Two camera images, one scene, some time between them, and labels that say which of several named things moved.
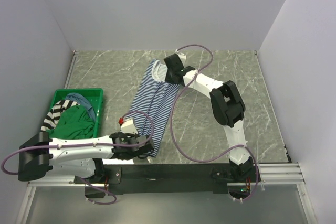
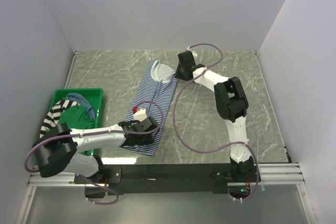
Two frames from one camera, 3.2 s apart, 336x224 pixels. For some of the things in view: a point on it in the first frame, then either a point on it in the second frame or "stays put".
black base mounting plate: x=160 y=179 stays put
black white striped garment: x=51 y=119 stays put
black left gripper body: x=130 y=135 → x=146 y=139
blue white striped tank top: x=154 y=99 stays put
